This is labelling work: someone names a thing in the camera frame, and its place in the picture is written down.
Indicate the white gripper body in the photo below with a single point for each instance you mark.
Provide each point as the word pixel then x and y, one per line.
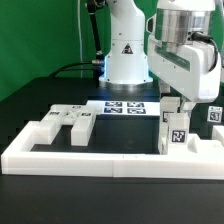
pixel 183 55

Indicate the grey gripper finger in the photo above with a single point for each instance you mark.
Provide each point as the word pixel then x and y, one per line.
pixel 187 107
pixel 164 89

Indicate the white chair seat part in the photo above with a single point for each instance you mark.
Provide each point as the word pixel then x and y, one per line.
pixel 195 147

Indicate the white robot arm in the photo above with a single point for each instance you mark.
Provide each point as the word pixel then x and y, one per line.
pixel 126 64

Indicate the white H-shaped chair back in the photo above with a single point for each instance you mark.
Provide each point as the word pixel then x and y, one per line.
pixel 81 118

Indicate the white tagged cube far right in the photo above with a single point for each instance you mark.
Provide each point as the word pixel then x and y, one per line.
pixel 214 114

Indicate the white block right edge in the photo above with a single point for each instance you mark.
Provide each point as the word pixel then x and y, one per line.
pixel 218 134

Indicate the white tag base sheet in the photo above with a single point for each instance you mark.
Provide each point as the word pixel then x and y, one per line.
pixel 129 108

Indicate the white U-shaped fence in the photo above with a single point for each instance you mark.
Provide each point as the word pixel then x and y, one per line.
pixel 20 159

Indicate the black camera pole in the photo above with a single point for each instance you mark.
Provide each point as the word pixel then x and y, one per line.
pixel 92 6

